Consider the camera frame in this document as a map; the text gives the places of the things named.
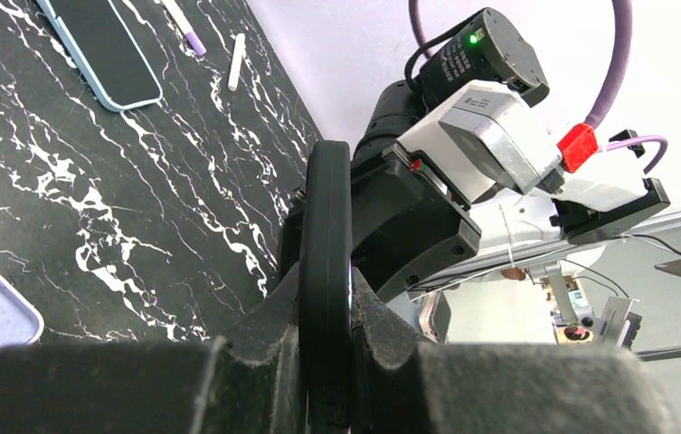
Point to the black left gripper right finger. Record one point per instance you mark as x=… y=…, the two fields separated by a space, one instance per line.
x=405 y=383

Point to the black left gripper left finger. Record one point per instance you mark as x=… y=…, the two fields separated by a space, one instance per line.
x=246 y=380

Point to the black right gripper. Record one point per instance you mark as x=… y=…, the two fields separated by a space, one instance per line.
x=404 y=226

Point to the black smartphone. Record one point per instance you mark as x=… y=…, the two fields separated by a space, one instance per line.
x=324 y=283
x=106 y=51

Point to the light blue phone case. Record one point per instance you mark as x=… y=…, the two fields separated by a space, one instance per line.
x=85 y=66

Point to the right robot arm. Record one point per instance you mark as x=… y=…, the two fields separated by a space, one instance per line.
x=485 y=46

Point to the white marker pen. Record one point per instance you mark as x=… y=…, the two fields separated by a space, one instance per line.
x=238 y=53

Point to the white pen with purple tip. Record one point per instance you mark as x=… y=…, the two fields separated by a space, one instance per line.
x=176 y=13

